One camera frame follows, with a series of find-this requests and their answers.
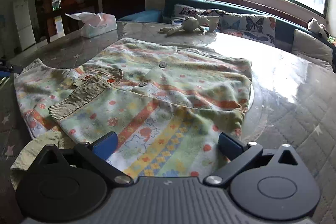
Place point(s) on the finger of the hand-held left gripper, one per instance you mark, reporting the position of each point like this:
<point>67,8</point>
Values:
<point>14,68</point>

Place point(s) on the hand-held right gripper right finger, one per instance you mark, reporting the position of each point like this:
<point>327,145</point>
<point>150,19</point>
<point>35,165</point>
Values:
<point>231,146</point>

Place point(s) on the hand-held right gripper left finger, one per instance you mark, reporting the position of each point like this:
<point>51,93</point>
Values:
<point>105,146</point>

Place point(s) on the printed children's jacket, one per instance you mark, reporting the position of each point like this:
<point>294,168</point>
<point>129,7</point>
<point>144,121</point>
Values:
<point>157,98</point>

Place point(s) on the white refrigerator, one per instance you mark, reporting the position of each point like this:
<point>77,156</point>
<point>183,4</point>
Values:
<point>23,24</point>

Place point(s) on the soft tissue pack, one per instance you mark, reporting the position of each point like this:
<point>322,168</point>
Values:
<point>99,24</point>

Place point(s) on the butterfly print pillow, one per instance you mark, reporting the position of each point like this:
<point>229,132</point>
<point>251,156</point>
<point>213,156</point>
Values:
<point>183,10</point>
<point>254,26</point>

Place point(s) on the plain grey pillow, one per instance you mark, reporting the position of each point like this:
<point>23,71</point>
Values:
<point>309,48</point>

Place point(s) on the teal sofa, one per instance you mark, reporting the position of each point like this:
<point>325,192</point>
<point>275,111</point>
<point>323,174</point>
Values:
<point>282,29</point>

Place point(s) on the white rabbit plush toy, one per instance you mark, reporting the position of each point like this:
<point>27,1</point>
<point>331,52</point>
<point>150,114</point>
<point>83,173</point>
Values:
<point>191,23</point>

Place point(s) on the panda plush toy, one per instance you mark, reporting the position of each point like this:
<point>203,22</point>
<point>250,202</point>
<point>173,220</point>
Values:
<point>313,24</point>

